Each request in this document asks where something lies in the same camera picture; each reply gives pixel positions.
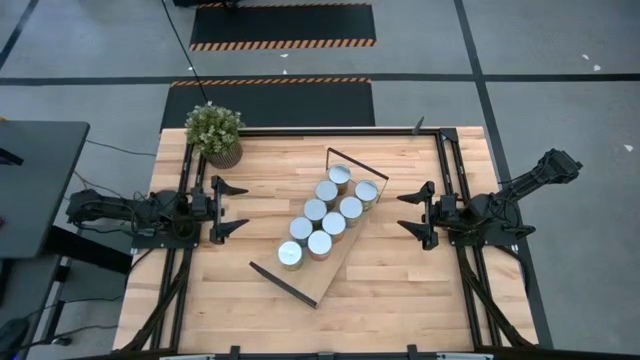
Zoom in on black desk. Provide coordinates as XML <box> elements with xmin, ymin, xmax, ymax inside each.
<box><xmin>0</xmin><ymin>119</ymin><xmax>91</xmax><ymax>260</ymax></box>

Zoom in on yellow orange labelled tin can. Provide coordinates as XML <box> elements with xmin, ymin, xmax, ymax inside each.
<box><xmin>321</xmin><ymin>211</ymin><xmax>348</xmax><ymax>245</ymax></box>

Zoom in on thin black cable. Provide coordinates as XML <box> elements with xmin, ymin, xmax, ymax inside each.
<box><xmin>159</xmin><ymin>0</ymin><xmax>210</xmax><ymax>105</ymax></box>

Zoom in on green oranges tin can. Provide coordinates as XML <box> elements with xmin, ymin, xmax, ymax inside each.
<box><xmin>277</xmin><ymin>240</ymin><xmax>304</xmax><ymax>273</ymax></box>
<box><xmin>303</xmin><ymin>198</ymin><xmax>328</xmax><ymax>230</ymax></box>

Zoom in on black mat with hazard stripes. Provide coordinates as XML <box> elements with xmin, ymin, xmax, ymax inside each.
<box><xmin>159</xmin><ymin>76</ymin><xmax>377</xmax><ymax>129</ymax></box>
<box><xmin>188</xmin><ymin>2</ymin><xmax>378</xmax><ymax>53</ymax></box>

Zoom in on black mouse with blue light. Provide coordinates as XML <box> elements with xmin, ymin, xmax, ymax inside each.
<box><xmin>0</xmin><ymin>317</ymin><xmax>30</xmax><ymax>354</ymax></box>

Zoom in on silver lidded tin can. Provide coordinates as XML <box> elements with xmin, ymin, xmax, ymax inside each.
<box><xmin>339</xmin><ymin>195</ymin><xmax>365</xmax><ymax>229</ymax></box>
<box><xmin>354</xmin><ymin>179</ymin><xmax>380</xmax><ymax>212</ymax></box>

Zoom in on red labelled tin can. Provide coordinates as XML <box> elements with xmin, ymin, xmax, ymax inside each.
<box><xmin>306</xmin><ymin>229</ymin><xmax>333</xmax><ymax>263</ymax></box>

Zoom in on blue cherries tin can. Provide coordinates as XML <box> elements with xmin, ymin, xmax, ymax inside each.
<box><xmin>288</xmin><ymin>216</ymin><xmax>315</xmax><ymax>249</ymax></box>

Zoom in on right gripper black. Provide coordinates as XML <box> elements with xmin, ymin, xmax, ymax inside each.
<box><xmin>396</xmin><ymin>180</ymin><xmax>460</xmax><ymax>252</ymax></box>

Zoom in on green plant in striped pot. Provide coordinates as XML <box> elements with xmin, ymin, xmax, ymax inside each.
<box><xmin>183</xmin><ymin>101</ymin><xmax>247</xmax><ymax>170</ymax></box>

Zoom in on pineapple tin can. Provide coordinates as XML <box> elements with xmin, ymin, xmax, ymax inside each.
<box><xmin>327</xmin><ymin>163</ymin><xmax>353</xmax><ymax>196</ymax></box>

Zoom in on tomatoes tin can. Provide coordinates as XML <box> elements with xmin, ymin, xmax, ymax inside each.
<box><xmin>314</xmin><ymin>179</ymin><xmax>340</xmax><ymax>211</ymax></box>

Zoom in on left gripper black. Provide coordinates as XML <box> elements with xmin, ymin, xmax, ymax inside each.
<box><xmin>188</xmin><ymin>174</ymin><xmax>251</xmax><ymax>246</ymax></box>

